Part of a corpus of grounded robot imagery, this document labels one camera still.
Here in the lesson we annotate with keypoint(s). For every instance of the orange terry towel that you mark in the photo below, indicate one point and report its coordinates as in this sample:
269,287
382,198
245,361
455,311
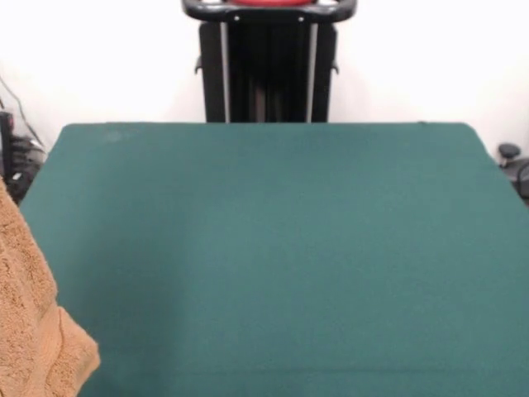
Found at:
29,310

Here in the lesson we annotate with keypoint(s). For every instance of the dark green table cloth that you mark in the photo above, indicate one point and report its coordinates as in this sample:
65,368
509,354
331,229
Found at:
268,248

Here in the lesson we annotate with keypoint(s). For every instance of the black box device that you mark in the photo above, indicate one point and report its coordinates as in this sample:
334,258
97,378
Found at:
6,140

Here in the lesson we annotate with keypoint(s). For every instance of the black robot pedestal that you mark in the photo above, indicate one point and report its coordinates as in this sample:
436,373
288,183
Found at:
268,74

